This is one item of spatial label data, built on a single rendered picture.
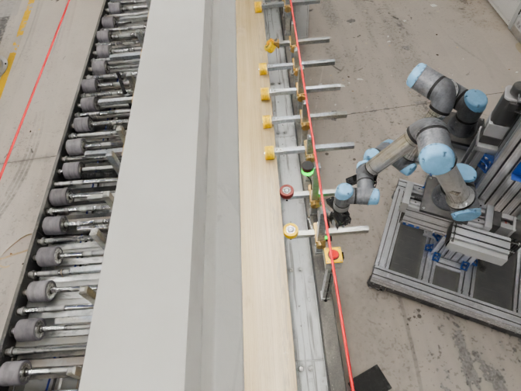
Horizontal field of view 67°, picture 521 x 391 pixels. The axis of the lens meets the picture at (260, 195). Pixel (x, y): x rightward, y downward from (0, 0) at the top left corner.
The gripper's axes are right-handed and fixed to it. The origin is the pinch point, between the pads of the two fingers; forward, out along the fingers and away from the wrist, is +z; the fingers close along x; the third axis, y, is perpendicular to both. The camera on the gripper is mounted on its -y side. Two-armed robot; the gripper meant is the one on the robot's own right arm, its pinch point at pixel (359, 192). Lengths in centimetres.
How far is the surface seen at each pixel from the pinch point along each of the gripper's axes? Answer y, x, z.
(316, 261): -28.7, -35.4, 11.8
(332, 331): -25, -73, 12
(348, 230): -11.0, -25.8, -3.7
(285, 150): -39.9, 23.9, -14.3
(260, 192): -56, 0, -9
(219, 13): -53, -64, -157
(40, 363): -171, -80, 5
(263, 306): -58, -65, -9
